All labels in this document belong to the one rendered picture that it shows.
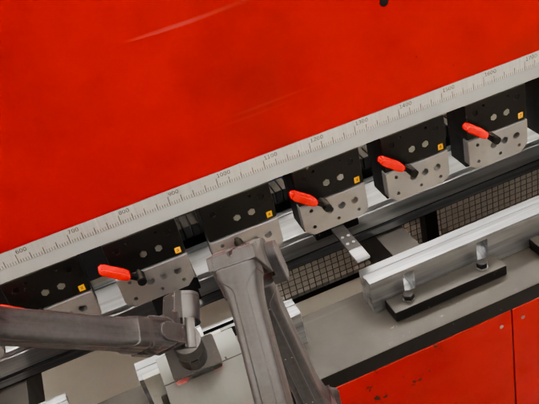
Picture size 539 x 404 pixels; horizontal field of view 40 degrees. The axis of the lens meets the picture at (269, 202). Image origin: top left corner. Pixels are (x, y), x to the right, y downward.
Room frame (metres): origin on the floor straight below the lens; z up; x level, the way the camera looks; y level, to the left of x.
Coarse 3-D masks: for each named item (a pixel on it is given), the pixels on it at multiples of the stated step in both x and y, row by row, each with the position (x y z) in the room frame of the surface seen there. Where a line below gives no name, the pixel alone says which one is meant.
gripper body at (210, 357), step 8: (208, 336) 1.14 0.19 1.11; (208, 344) 1.12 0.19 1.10; (168, 352) 1.12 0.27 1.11; (208, 352) 1.11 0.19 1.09; (216, 352) 1.10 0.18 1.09; (168, 360) 1.11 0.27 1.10; (176, 360) 1.10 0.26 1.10; (200, 360) 1.07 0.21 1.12; (208, 360) 1.09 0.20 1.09; (216, 360) 1.09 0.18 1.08; (176, 368) 1.09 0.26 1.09; (184, 368) 1.09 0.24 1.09; (192, 368) 1.07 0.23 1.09; (200, 368) 1.08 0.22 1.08; (208, 368) 1.08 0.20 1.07; (176, 376) 1.08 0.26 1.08; (184, 376) 1.07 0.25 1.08
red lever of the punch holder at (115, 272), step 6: (102, 270) 1.16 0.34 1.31; (108, 270) 1.17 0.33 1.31; (114, 270) 1.17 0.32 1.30; (120, 270) 1.17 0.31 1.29; (126, 270) 1.18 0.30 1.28; (138, 270) 1.20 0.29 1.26; (108, 276) 1.16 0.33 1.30; (114, 276) 1.16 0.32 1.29; (120, 276) 1.17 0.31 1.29; (126, 276) 1.17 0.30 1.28; (132, 276) 1.18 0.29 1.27; (138, 276) 1.18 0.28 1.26; (144, 276) 1.18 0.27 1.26; (138, 282) 1.17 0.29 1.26; (144, 282) 1.17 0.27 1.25
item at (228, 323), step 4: (228, 320) 1.29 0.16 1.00; (232, 320) 1.29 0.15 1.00; (216, 324) 1.29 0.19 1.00; (220, 324) 1.28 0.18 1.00; (224, 324) 1.29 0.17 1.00; (228, 324) 1.29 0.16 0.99; (232, 324) 1.27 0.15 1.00; (208, 328) 1.28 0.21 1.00; (212, 328) 1.28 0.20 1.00; (216, 328) 1.28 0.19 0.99; (220, 328) 1.28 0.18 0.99; (224, 328) 1.27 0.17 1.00; (228, 328) 1.27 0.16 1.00; (232, 328) 1.27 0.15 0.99; (204, 332) 1.28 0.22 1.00; (208, 332) 1.28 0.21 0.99; (236, 332) 1.27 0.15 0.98
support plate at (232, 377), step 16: (224, 336) 1.24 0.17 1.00; (224, 352) 1.19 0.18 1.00; (240, 352) 1.18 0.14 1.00; (160, 368) 1.19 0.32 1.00; (224, 368) 1.15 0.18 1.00; (240, 368) 1.14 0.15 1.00; (176, 384) 1.14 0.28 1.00; (192, 384) 1.12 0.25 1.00; (208, 384) 1.11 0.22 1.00; (224, 384) 1.10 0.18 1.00; (240, 384) 1.09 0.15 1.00; (176, 400) 1.09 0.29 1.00; (192, 400) 1.08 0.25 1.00; (208, 400) 1.07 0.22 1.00; (224, 400) 1.06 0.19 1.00; (240, 400) 1.05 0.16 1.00
